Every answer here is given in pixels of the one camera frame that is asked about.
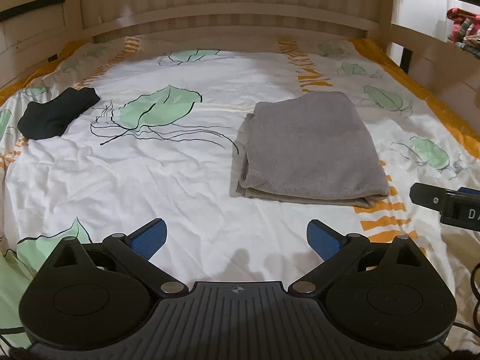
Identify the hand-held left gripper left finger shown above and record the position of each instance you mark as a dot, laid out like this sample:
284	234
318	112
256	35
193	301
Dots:
148	238

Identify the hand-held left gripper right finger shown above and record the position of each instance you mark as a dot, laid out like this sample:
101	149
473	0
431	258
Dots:
322	238

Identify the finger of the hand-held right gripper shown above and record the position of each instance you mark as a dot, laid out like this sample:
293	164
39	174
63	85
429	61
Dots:
425	197
469	191

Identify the grey hooded sweater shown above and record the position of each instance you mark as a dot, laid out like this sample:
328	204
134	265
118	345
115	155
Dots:
311	150

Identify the pile of colourful clothes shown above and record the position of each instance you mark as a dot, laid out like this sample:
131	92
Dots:
463	26

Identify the white leaf print bed sheet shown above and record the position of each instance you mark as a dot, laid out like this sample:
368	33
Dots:
150	195

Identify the black folded cloth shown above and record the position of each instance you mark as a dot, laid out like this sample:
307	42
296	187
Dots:
52	114

